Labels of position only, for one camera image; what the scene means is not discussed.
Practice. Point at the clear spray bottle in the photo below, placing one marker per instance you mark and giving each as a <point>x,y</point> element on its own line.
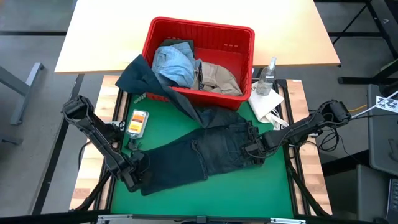
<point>265,82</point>

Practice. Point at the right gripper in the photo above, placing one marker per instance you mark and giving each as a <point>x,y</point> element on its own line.
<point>258,144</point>

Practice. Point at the green table mat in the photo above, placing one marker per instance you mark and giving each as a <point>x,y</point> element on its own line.
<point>217,199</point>

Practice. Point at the orange label plastic package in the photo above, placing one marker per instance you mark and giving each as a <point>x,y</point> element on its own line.
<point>137,123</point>

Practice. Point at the light wooden table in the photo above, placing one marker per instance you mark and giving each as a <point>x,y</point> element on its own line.
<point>109,31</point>

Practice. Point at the white logo tag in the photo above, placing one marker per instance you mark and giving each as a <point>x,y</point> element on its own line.
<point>387,104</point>

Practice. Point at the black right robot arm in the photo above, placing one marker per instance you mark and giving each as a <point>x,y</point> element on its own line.
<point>304,124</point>

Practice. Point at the dark grey box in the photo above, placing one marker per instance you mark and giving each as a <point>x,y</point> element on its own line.
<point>357,193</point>

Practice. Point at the aluminium bar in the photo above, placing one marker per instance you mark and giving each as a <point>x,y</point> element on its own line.
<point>124,216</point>

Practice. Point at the dark blue jeans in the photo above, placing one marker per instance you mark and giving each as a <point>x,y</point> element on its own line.
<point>174,168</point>

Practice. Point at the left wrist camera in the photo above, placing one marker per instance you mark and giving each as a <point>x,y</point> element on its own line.
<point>137,155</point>

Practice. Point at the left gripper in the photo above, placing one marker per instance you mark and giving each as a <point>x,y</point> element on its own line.
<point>130,174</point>

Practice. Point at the dark green garment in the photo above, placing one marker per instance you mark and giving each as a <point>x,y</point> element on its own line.
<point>169,41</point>

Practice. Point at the yellow power plug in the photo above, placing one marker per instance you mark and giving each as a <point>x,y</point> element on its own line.
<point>357,109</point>

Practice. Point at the grey cabinet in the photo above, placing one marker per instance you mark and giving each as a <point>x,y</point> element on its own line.
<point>382,140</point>

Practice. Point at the black desk frame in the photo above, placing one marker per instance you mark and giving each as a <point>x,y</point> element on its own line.
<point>381,25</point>

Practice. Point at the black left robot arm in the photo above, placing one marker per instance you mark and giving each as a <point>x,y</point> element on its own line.
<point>99,140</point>

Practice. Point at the beige trousers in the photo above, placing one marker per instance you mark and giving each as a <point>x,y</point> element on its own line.
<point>219,79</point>

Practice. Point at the black aluminium table frame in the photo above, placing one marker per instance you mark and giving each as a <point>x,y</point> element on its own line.
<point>94,189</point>

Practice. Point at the light blue jeans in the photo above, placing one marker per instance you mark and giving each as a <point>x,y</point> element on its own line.
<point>175,62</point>

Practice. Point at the small white adapter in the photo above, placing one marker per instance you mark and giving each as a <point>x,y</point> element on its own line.
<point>120,125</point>

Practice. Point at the white cloth bag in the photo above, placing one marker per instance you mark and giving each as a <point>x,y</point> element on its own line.
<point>264,104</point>

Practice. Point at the red plastic laundry basket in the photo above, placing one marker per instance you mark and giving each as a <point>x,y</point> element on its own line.
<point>217,34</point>

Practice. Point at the grey metal stand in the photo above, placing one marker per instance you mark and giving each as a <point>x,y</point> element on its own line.
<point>23,93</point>

